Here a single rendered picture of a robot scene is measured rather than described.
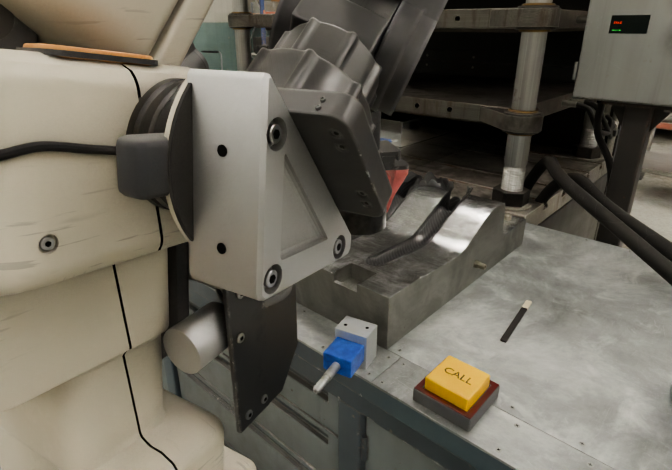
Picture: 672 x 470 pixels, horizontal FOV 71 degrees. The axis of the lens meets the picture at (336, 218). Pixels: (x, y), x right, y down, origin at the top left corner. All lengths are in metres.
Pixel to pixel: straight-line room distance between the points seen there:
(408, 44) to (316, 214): 0.13
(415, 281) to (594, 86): 0.83
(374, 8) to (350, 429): 0.68
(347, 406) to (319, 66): 0.65
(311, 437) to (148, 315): 0.62
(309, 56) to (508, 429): 0.51
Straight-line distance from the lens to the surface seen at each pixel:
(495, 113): 1.37
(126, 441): 0.49
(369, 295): 0.71
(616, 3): 1.39
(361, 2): 0.35
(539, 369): 0.76
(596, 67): 1.40
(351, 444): 0.89
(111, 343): 0.41
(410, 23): 0.34
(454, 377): 0.65
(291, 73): 0.26
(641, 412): 0.75
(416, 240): 0.89
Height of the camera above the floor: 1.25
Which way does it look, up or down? 22 degrees down
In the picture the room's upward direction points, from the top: straight up
